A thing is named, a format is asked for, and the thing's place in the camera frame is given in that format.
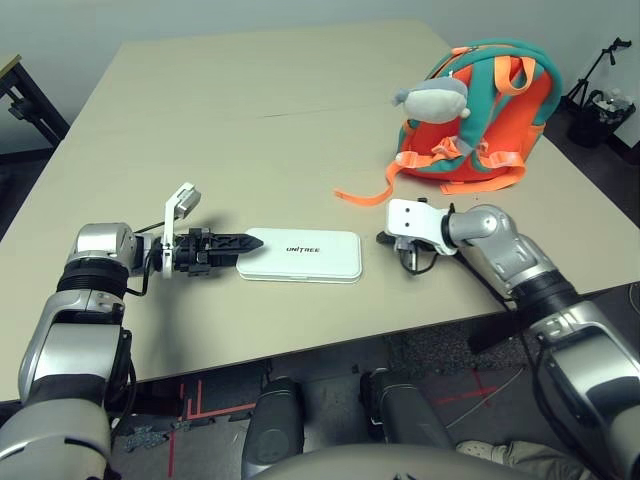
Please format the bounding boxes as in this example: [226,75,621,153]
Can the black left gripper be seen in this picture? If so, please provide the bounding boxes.
[173,227,265,278]

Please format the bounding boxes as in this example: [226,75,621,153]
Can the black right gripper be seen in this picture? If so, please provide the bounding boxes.
[375,230,443,257]

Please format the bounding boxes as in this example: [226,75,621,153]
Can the white Unitree box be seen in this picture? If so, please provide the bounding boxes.
[235,227,363,285]

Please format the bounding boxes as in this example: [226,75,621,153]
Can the grey white plush toy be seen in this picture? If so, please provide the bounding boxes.
[391,77,472,124]

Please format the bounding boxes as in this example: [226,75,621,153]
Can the orange and teal backpack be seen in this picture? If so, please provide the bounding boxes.
[333,41,564,209]

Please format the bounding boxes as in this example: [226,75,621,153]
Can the red floor tape lines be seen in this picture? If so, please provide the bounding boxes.
[167,379,252,479]

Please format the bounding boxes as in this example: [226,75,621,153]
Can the dark grey robot right leg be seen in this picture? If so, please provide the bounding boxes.
[360,368,454,451]

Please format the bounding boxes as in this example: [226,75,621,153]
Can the dark grey robot leg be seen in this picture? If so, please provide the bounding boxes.
[241,377,305,476]
[360,368,454,451]

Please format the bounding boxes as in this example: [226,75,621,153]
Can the red floor tape cross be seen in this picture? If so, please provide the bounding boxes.
[432,381,502,410]

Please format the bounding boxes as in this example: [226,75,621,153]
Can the dark grey robot left leg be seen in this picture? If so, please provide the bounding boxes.
[241,377,305,476]

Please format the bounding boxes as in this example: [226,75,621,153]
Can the grey crumpled floor debris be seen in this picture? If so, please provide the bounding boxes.
[122,421,217,452]

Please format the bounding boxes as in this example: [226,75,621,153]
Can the grey robot torso shell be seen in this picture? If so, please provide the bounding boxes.
[244,444,591,480]

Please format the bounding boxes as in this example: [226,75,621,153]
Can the white perforated clog shoe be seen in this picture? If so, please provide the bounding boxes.
[455,438,507,464]

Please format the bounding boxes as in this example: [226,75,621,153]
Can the black bin with clutter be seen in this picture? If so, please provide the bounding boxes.
[567,88,637,148]

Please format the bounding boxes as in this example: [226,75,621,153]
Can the black tripod stand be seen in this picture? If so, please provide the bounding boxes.
[564,35,634,114]

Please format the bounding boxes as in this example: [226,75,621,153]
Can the olive trouser leg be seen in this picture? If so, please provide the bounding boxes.
[492,439,596,480]

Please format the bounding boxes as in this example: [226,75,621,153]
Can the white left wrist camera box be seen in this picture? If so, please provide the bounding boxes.
[162,181,203,279]

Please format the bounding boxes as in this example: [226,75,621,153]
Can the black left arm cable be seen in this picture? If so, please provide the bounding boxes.
[122,221,169,297]

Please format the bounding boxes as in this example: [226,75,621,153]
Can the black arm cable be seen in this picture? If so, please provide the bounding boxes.
[403,201,556,401]
[122,221,169,297]

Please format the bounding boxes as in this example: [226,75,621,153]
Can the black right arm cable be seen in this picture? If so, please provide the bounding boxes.
[403,201,556,401]

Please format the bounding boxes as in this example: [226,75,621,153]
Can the side table with black frame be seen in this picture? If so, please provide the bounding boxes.
[0,53,71,156]

